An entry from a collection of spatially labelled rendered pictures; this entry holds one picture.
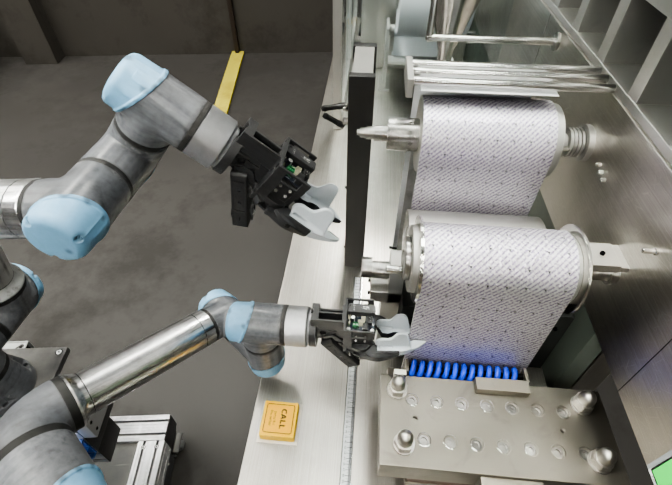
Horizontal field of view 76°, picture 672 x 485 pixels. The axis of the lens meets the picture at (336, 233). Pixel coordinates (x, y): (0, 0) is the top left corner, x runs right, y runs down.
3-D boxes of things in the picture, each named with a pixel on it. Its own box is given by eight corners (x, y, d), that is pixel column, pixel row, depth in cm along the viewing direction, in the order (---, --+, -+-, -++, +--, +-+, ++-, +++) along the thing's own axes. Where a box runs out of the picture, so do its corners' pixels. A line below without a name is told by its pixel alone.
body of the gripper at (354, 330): (377, 335, 73) (306, 329, 73) (374, 360, 79) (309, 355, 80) (378, 298, 78) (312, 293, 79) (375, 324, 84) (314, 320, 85)
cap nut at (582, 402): (567, 394, 79) (577, 383, 76) (588, 396, 79) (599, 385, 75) (573, 414, 76) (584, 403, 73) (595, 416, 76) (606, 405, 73)
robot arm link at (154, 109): (118, 83, 58) (141, 35, 52) (192, 132, 62) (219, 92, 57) (88, 115, 52) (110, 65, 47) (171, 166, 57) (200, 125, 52)
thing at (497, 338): (403, 357, 85) (415, 302, 72) (525, 367, 84) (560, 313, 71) (403, 360, 85) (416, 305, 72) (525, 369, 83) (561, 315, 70)
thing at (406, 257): (406, 235, 69) (403, 282, 69) (419, 236, 69) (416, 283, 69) (402, 235, 77) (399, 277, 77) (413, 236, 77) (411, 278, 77)
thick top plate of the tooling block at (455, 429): (378, 387, 86) (380, 373, 82) (585, 404, 84) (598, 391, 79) (377, 475, 75) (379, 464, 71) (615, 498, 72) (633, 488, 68)
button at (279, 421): (266, 404, 91) (265, 399, 89) (299, 407, 90) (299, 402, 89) (259, 439, 86) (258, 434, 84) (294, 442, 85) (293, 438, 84)
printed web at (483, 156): (395, 253, 120) (421, 80, 85) (481, 259, 119) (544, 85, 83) (397, 386, 93) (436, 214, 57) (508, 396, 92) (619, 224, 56)
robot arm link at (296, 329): (286, 353, 80) (293, 316, 86) (310, 355, 80) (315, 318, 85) (282, 331, 75) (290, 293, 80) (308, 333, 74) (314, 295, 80)
